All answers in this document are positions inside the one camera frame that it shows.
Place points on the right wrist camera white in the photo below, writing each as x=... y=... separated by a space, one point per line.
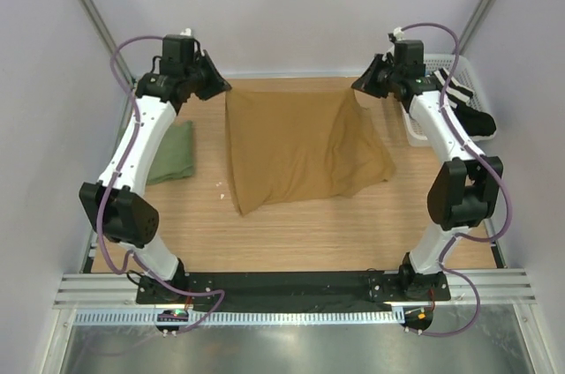
x=396 y=35

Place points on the white plastic laundry basket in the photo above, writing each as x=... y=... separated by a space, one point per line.
x=464 y=74

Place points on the tan tank top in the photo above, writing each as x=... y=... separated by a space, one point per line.
x=284 y=147

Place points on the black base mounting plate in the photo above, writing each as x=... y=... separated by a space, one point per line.
x=299 y=292

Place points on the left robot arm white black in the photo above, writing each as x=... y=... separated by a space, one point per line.
x=126 y=225

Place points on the white slotted cable duct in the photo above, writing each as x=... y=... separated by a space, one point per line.
x=176 y=318

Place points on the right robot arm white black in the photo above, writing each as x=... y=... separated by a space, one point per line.
x=464 y=192

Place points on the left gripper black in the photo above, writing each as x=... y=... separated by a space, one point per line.
x=219 y=84

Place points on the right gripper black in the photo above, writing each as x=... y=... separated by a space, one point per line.
x=366 y=82

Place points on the small white paper scrap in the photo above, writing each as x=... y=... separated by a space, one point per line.
x=221 y=190

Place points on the left aluminium corner post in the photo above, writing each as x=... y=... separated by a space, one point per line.
x=95 y=17

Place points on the green tank top blue trim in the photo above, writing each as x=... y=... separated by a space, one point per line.
x=174 y=158

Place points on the black white striped tank top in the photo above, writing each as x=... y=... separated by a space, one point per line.
x=456 y=92

